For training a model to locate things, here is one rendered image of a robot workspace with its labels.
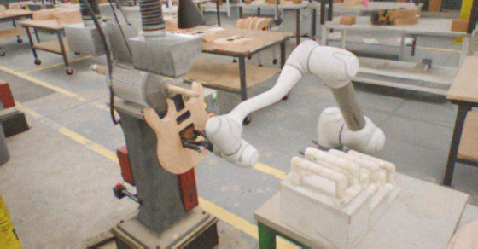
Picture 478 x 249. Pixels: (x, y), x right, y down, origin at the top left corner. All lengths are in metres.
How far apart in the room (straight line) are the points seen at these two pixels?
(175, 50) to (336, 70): 0.68
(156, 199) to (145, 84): 0.77
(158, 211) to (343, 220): 1.38
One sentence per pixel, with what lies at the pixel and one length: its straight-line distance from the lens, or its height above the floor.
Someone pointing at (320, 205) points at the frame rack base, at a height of 1.09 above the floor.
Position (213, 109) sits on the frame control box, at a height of 1.02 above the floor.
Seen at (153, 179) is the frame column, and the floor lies 0.67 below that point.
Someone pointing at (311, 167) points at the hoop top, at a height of 1.21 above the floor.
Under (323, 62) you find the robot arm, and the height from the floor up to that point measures 1.39.
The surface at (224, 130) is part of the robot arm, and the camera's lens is 1.38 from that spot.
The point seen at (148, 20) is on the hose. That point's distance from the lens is 1.62.
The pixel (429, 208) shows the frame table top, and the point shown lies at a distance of 1.56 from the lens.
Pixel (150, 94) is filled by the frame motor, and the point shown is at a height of 1.24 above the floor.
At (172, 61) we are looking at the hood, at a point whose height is 1.46.
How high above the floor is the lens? 1.84
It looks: 24 degrees down
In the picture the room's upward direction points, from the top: 4 degrees counter-clockwise
